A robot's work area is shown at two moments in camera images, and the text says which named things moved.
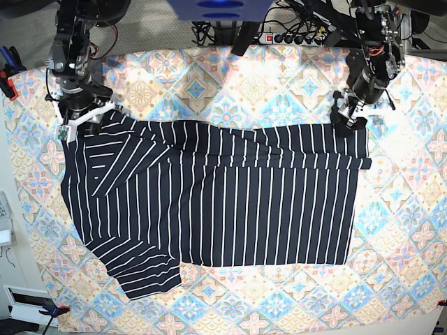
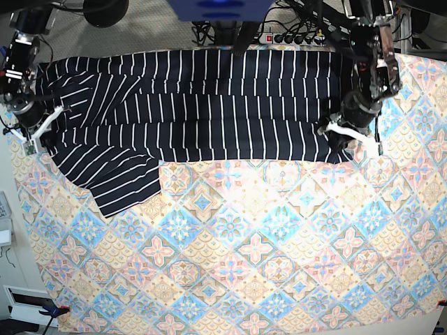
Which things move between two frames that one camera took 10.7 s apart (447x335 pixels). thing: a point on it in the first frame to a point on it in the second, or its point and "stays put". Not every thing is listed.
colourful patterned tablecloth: x=397 y=280 stays put
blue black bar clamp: x=53 y=311 stays put
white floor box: x=24 y=304 stays put
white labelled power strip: x=292 y=39 stays put
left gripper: x=73 y=105 to x=30 y=112
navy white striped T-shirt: x=146 y=195 to x=116 y=118
